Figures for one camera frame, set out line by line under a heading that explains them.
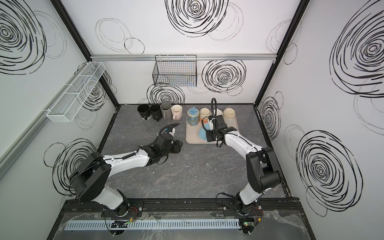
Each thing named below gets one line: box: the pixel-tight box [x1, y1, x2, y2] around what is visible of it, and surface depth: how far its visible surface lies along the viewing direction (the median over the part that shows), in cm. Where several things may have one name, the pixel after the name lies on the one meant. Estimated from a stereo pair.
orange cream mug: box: [199, 107, 211, 124], surface depth 105 cm
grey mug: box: [160, 102, 172, 121], surface depth 107 cm
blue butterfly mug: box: [187, 106, 200, 127], surface depth 104 cm
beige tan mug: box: [223, 107, 236, 119], surface depth 107 cm
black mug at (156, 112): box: [149, 104, 163, 122], surface depth 107 cm
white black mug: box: [137, 104, 151, 121], surface depth 107 cm
